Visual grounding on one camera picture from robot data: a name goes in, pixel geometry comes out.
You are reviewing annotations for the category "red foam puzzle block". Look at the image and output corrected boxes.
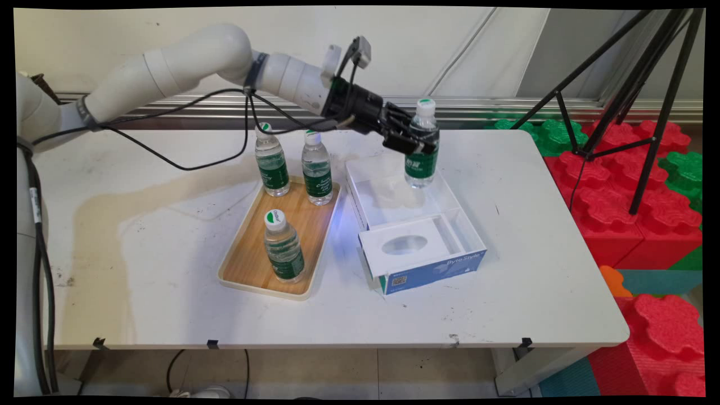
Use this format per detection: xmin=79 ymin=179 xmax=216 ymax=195
xmin=543 ymin=152 xmax=704 ymax=271
xmin=588 ymin=294 xmax=705 ymax=397
xmin=582 ymin=120 xmax=691 ymax=169

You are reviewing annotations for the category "dark brown furniture piece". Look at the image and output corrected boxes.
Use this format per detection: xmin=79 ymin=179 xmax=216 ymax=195
xmin=31 ymin=73 xmax=61 ymax=105

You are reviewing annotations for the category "white open cardboard box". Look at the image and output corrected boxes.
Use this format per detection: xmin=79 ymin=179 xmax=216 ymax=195
xmin=344 ymin=147 xmax=463 ymax=231

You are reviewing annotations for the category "aluminium wall rail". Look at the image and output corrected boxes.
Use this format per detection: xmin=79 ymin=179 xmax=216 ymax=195
xmin=56 ymin=93 xmax=704 ymax=124

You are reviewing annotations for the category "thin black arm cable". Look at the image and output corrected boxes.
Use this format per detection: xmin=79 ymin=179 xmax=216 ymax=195
xmin=31 ymin=56 xmax=361 ymax=171

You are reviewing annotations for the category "green foam puzzle block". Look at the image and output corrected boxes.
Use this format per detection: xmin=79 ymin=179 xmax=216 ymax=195
xmin=668 ymin=245 xmax=704 ymax=272
xmin=658 ymin=151 xmax=704 ymax=214
xmin=485 ymin=117 xmax=588 ymax=157

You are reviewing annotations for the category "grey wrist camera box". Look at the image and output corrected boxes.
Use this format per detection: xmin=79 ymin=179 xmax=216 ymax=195
xmin=346 ymin=35 xmax=372 ymax=69

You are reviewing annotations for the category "orange foam puzzle block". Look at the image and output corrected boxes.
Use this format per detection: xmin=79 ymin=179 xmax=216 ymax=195
xmin=599 ymin=265 xmax=633 ymax=299

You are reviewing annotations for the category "black tripod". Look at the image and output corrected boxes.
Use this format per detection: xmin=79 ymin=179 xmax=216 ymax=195
xmin=509 ymin=8 xmax=705 ymax=216

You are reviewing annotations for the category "green label water bottle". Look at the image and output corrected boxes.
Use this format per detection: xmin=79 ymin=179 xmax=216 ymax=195
xmin=264 ymin=209 xmax=306 ymax=284
xmin=254 ymin=122 xmax=291 ymax=197
xmin=301 ymin=129 xmax=334 ymax=206
xmin=404 ymin=98 xmax=440 ymax=189

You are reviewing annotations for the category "white table leg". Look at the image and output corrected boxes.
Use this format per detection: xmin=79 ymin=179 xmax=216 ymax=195
xmin=492 ymin=344 xmax=601 ymax=397

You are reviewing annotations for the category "teal foam mat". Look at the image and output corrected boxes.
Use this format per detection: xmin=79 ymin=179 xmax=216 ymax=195
xmin=616 ymin=269 xmax=704 ymax=297
xmin=539 ymin=357 xmax=601 ymax=398

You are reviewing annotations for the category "white object under table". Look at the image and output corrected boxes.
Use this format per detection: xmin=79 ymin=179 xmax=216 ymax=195
xmin=168 ymin=384 xmax=232 ymax=399

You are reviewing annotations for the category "wooden tray with cream rim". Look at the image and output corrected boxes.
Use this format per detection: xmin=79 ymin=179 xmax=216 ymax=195
xmin=218 ymin=175 xmax=342 ymax=301

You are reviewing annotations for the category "blue box with white insert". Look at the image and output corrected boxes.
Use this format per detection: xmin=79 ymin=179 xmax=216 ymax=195
xmin=358 ymin=208 xmax=488 ymax=296

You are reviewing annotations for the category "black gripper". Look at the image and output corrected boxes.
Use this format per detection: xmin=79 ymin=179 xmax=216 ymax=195
xmin=322 ymin=76 xmax=438 ymax=156

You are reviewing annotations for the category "thick black base cable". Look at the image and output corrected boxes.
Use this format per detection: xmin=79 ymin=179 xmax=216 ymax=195
xmin=17 ymin=138 xmax=60 ymax=394

